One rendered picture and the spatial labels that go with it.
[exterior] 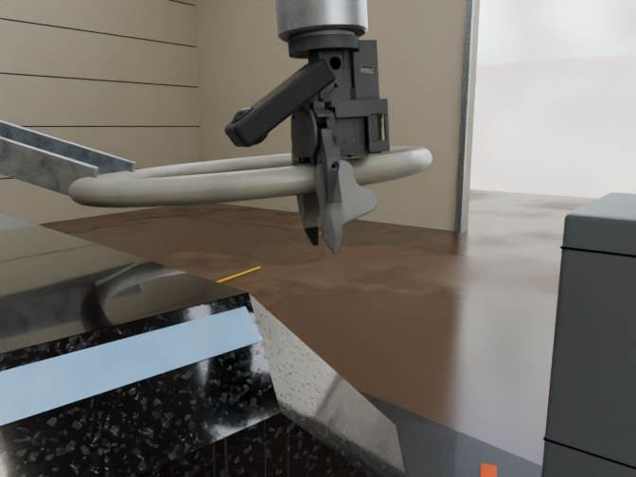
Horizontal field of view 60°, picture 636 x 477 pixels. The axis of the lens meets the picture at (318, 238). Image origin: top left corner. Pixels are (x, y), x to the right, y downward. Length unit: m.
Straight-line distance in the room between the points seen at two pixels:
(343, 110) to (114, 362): 0.31
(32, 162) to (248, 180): 0.40
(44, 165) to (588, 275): 0.87
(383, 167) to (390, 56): 5.21
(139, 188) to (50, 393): 0.23
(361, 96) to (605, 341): 0.66
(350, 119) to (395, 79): 5.19
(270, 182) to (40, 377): 0.26
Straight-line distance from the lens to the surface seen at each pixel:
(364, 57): 0.59
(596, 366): 1.09
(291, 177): 0.55
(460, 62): 5.47
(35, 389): 0.46
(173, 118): 7.33
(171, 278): 0.62
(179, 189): 0.57
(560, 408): 1.14
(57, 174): 0.85
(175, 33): 7.48
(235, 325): 0.53
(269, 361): 0.53
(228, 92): 7.20
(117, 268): 0.68
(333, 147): 0.53
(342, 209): 0.54
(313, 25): 0.55
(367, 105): 0.56
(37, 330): 0.50
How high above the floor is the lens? 1.00
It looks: 11 degrees down
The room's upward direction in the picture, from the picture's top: straight up
